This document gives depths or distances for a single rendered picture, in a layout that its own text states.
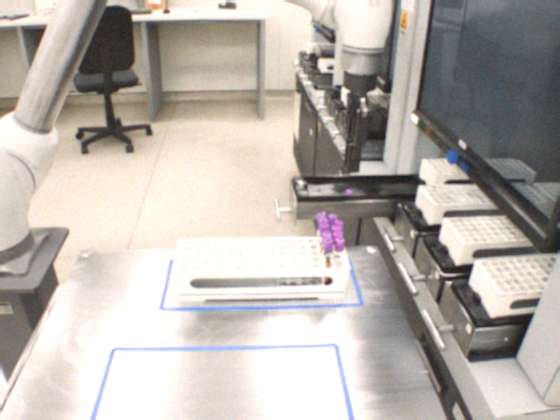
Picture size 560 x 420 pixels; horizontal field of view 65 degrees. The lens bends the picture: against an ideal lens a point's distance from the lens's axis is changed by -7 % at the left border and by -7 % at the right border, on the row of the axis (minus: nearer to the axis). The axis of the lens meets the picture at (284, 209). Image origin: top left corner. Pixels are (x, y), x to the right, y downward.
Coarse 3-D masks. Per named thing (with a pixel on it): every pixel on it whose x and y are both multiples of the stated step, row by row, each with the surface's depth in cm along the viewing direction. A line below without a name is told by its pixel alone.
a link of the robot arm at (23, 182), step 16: (0, 160) 96; (16, 160) 105; (0, 176) 95; (16, 176) 100; (0, 192) 95; (16, 192) 99; (32, 192) 110; (0, 208) 96; (16, 208) 100; (0, 224) 97; (16, 224) 100; (0, 240) 98; (16, 240) 101
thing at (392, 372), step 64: (128, 256) 89; (64, 320) 73; (128, 320) 74; (192, 320) 75; (256, 320) 75; (320, 320) 75; (384, 320) 76; (64, 384) 62; (128, 384) 63; (192, 384) 63; (256, 384) 64; (320, 384) 64; (384, 384) 64
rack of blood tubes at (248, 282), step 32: (192, 256) 79; (224, 256) 80; (256, 256) 80; (288, 256) 80; (320, 256) 81; (192, 288) 77; (224, 288) 81; (256, 288) 78; (288, 288) 79; (320, 288) 79
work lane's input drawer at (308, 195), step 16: (304, 176) 123; (320, 176) 123; (336, 176) 123; (352, 176) 124; (368, 176) 124; (384, 176) 125; (400, 176) 125; (416, 176) 125; (304, 192) 115; (320, 192) 118; (336, 192) 118; (352, 192) 119; (368, 192) 119; (384, 192) 119; (400, 192) 119; (416, 192) 116; (288, 208) 121; (304, 208) 114; (320, 208) 114; (336, 208) 114; (352, 208) 115; (368, 208) 115; (384, 208) 116
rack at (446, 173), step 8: (424, 160) 122; (432, 160) 123; (440, 160) 124; (424, 168) 121; (432, 168) 118; (440, 168) 118; (448, 168) 119; (456, 168) 119; (424, 176) 121; (432, 176) 116; (440, 176) 115; (448, 176) 115; (456, 176) 115; (464, 176) 116; (432, 184) 117; (440, 184) 116
